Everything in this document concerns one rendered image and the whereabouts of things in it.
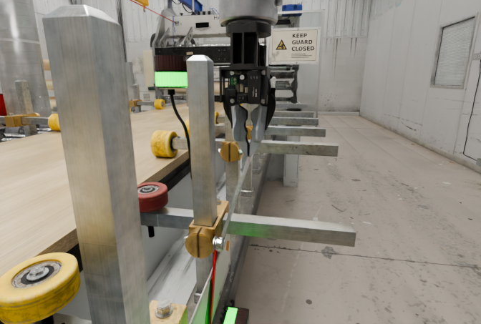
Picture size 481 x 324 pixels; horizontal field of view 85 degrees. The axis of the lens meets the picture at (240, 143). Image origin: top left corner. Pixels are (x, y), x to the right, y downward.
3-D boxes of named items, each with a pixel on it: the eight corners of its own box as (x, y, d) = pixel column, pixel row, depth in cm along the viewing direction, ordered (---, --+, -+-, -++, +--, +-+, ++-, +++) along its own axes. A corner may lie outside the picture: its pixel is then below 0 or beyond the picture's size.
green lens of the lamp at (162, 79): (197, 86, 47) (196, 73, 46) (184, 86, 41) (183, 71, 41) (165, 85, 48) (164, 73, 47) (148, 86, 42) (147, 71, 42)
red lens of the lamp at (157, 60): (196, 71, 46) (196, 58, 46) (183, 69, 41) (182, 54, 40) (164, 71, 47) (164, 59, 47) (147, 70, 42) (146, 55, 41)
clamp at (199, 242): (229, 221, 59) (229, 200, 58) (212, 260, 46) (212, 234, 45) (205, 219, 60) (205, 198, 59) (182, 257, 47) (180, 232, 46)
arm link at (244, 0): (226, 3, 45) (283, 1, 43) (226, 34, 46) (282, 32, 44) (211, -14, 36) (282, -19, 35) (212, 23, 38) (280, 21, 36)
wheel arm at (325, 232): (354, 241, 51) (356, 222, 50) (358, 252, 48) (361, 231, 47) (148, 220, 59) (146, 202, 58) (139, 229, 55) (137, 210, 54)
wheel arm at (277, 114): (313, 116, 144) (313, 111, 143) (313, 117, 141) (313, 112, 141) (247, 115, 150) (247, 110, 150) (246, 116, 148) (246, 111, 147)
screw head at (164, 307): (175, 305, 34) (175, 297, 34) (168, 320, 32) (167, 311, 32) (160, 303, 35) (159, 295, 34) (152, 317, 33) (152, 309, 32)
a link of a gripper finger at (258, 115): (244, 163, 43) (244, 106, 41) (249, 154, 48) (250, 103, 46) (263, 164, 42) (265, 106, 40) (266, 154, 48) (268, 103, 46)
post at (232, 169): (240, 249, 81) (240, 89, 69) (238, 257, 77) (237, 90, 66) (229, 247, 81) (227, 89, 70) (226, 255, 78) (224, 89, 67)
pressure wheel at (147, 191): (176, 227, 61) (173, 181, 58) (159, 249, 53) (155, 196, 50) (144, 224, 62) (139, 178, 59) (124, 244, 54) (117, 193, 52)
